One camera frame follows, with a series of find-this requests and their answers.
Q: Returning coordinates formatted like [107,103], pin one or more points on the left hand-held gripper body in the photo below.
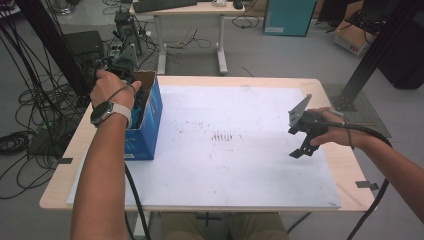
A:
[128,60]

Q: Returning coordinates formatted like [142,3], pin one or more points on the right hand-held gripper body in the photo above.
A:
[300,113]

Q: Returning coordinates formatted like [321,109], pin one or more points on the blue cardboard box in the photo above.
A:
[146,140]

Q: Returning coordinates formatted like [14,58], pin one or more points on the person's left hand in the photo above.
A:
[111,88]

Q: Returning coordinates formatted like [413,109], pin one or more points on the person's right hand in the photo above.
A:
[338,135]

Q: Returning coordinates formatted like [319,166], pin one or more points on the black computer tower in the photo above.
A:
[128,33]

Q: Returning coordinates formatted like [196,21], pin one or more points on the wristwatch with white band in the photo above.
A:
[116,111]

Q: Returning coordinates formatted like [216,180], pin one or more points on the black floor box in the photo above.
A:
[83,46]

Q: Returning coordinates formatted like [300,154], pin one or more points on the black keyboard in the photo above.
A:
[163,5]

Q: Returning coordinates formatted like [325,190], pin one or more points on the grey tape piece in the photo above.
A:
[366,185]
[65,160]

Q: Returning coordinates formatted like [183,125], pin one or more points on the white desk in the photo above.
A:
[186,9]

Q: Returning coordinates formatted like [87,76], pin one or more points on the black metal pillar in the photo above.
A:
[50,40]
[383,43]

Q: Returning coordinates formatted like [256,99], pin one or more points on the brown cardboard box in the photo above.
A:
[351,40]

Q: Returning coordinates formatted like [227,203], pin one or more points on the white table mat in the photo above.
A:
[216,180]

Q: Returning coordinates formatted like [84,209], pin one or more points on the teal cabinet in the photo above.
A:
[290,16]

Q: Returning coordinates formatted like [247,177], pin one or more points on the black cabinet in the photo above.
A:
[403,60]

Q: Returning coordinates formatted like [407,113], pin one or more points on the black computer mouse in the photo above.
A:
[238,4]

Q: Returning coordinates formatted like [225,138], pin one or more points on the white table leg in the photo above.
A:
[144,226]

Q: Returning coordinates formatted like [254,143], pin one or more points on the person's khaki trousers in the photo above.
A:
[180,230]

